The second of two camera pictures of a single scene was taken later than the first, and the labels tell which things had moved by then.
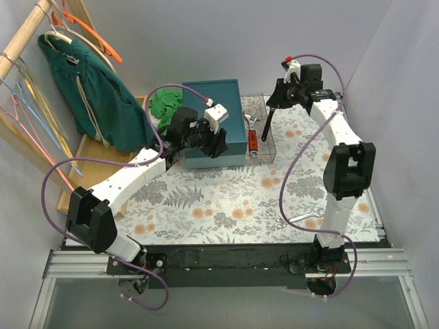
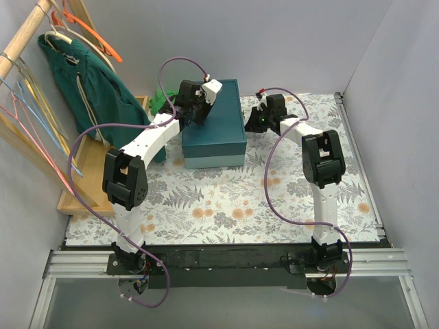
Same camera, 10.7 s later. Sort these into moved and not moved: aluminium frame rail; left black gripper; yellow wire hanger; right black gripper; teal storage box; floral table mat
Moved: left black gripper; right black gripper
Not moved: aluminium frame rail; floral table mat; yellow wire hanger; teal storage box
